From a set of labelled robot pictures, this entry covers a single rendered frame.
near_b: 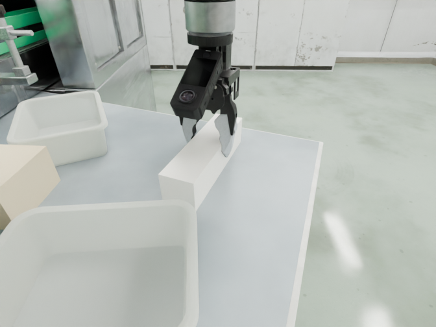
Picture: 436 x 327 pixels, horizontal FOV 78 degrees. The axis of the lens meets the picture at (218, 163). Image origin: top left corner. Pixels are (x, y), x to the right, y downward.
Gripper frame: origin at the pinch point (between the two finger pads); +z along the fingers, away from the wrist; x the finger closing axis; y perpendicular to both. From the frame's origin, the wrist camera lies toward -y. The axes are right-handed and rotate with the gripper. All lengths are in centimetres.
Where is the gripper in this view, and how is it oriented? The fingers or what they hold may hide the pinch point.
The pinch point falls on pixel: (207, 149)
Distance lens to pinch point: 51.6
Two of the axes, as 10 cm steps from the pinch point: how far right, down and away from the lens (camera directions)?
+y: 3.7, -5.4, 7.6
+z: 0.0, 8.2, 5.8
